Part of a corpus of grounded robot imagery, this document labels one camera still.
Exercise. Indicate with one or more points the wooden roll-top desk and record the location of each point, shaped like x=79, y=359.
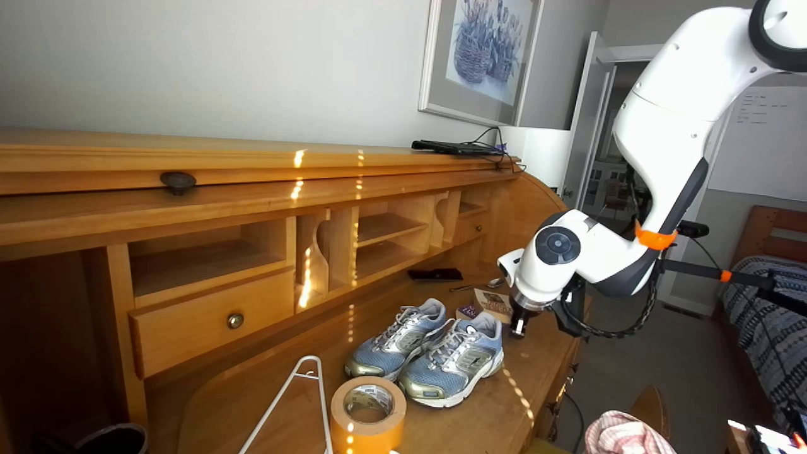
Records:
x=211, y=209

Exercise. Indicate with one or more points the blue white sneaker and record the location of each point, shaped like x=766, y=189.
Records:
x=455, y=360
x=395, y=341

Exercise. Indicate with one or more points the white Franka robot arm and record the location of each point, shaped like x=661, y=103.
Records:
x=672, y=108

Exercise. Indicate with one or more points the tan tape roll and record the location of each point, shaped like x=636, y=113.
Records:
x=366, y=423

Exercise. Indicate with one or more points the wooden chair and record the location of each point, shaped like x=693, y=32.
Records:
x=653, y=403

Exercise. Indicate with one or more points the black remote control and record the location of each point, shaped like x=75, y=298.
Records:
x=434, y=272

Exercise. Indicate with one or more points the framed blue flower picture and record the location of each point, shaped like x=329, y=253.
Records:
x=484, y=51

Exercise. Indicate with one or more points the whiteboard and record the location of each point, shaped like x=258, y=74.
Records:
x=770, y=138

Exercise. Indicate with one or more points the black bin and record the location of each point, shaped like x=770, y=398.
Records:
x=115, y=440

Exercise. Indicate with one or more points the black keyboard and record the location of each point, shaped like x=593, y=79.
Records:
x=458, y=147

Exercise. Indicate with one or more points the white paperback book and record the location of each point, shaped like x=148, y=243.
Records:
x=494, y=303

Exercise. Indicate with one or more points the black boom arm orange joints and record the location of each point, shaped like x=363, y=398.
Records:
x=759, y=283

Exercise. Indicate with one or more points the red white checked towel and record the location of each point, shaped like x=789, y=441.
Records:
x=627, y=433

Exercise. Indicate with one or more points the white door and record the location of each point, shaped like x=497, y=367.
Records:
x=590, y=108

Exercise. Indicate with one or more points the wooden drawer brass knob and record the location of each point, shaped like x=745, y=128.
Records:
x=202, y=322

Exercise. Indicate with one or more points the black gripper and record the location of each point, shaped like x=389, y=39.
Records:
x=525, y=309

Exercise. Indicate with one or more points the bed with striped blanket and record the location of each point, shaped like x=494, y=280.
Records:
x=770, y=319

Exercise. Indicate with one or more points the white dresser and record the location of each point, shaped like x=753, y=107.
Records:
x=539, y=153

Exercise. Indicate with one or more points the purple paperback book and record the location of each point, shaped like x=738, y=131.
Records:
x=467, y=311

